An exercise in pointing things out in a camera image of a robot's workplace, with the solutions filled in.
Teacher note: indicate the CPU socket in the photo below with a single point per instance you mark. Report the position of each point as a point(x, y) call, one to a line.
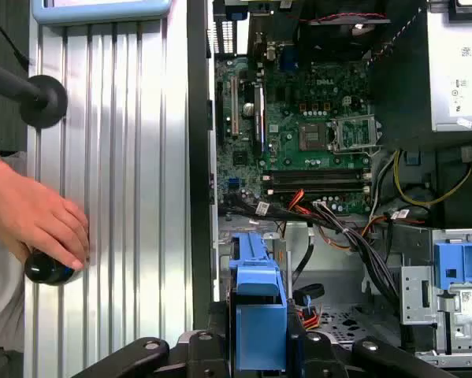
point(313, 137)

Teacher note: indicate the silver coin cell battery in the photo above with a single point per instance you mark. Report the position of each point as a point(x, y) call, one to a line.
point(247, 109)

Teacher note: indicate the black case fan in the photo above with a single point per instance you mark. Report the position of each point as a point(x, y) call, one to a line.
point(338, 39)

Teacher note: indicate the hard disk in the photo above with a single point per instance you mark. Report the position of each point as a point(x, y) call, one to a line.
point(259, 330)

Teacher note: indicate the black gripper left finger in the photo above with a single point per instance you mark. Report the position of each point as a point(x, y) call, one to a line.
point(204, 354)

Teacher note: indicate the black graphics card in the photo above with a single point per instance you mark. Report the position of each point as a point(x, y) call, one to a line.
point(259, 118)

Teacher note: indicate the black PC case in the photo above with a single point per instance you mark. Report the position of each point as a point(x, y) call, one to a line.
point(198, 157)

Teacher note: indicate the grey power supply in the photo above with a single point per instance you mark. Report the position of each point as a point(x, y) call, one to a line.
point(456, 59)

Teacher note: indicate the person's hand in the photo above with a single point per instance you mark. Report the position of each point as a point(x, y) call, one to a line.
point(30, 212)

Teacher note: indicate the black RAM slot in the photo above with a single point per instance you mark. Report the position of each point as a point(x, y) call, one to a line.
point(318, 173)
point(318, 179)
point(318, 185)
point(318, 191)

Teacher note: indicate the metal optical drive cage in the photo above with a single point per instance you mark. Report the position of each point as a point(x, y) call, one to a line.
point(417, 295)

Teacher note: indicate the blue cage latch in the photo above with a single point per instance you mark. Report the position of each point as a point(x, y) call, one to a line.
point(468, 260)

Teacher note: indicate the cream expansion slot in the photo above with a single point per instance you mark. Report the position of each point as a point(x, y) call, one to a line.
point(234, 106)

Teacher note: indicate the pale blue teach pendant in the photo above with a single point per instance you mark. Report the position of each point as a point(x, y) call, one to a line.
point(101, 12)

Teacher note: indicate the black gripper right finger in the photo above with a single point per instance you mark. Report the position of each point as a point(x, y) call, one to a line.
point(318, 354)

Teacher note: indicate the metal disk bay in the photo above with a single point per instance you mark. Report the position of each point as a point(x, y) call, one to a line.
point(330, 275)

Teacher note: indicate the green motherboard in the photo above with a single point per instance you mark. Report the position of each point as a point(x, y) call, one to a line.
point(287, 138)

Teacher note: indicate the metal socket cover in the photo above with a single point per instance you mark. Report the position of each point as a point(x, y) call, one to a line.
point(357, 149)

